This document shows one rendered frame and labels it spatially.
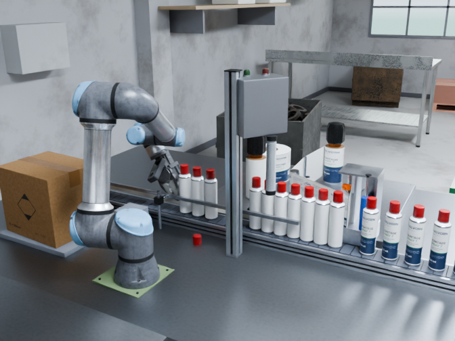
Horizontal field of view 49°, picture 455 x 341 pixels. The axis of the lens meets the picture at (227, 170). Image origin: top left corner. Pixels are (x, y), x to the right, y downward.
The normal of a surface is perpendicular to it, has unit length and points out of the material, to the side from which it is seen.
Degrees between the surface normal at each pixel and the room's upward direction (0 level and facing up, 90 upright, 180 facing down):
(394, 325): 0
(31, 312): 0
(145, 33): 90
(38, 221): 90
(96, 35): 90
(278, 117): 90
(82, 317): 0
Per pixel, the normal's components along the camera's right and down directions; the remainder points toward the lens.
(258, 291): -0.01, -0.95
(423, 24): -0.50, 0.29
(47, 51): 0.87, 0.15
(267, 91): 0.44, 0.29
